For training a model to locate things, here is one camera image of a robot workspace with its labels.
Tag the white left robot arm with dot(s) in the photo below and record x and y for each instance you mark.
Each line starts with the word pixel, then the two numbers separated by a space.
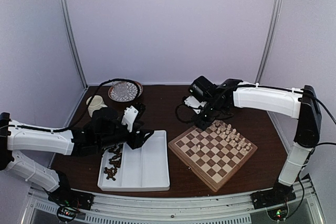
pixel 17 136

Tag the left aluminium frame post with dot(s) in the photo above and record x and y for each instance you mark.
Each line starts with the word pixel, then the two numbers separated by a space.
pixel 72 43

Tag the cream ceramic mug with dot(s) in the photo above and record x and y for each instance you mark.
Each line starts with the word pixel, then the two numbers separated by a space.
pixel 95 103

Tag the wooden chess board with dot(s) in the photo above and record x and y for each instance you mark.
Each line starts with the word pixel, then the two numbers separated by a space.
pixel 217 161

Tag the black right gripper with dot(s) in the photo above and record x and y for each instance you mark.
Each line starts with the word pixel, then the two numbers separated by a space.
pixel 201 123

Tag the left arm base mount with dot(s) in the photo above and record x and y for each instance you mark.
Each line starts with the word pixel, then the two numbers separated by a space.
pixel 76 200

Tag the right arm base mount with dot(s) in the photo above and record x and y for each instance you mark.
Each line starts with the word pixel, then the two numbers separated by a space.
pixel 269 198

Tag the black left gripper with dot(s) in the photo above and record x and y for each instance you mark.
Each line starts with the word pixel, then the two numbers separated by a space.
pixel 137 138

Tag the clear drinking glass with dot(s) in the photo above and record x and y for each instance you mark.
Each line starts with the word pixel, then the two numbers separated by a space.
pixel 120 88

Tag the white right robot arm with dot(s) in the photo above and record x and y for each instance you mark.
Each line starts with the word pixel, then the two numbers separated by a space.
pixel 294 112

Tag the aluminium frame post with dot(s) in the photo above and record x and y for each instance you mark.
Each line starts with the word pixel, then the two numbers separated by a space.
pixel 276 9
pixel 72 43

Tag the patterned brown plate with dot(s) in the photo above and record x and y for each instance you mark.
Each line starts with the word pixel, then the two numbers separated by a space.
pixel 135 89

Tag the white plastic tray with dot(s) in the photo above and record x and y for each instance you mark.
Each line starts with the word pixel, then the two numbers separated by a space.
pixel 142 169

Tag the dark chess pieces pile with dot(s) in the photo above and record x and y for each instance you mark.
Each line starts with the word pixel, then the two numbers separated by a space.
pixel 114 161

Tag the right aluminium frame post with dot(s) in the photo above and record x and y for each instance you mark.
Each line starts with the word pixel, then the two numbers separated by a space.
pixel 276 9

